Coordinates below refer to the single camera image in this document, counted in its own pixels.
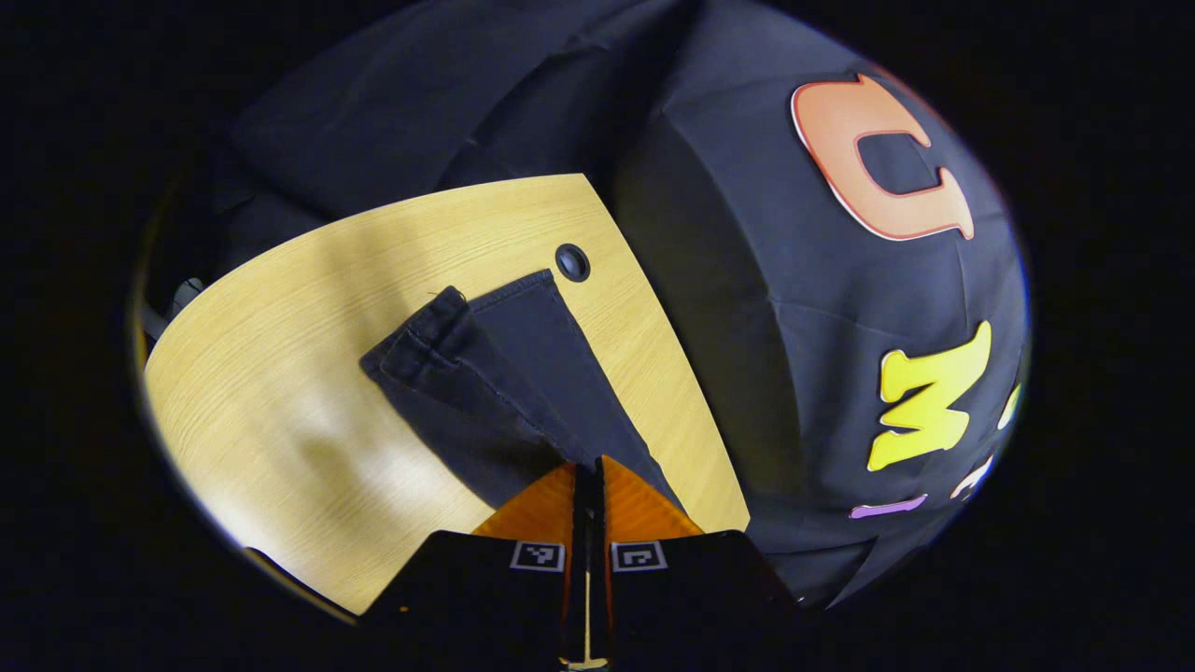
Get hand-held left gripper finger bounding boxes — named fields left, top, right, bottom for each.
left=590, top=455, right=806, bottom=667
left=358, top=459, right=590, bottom=667

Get black backdrop cloth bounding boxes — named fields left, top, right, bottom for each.
left=154, top=0, right=1033, bottom=612

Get black jeans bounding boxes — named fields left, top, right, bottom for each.
left=359, top=269, right=689, bottom=514

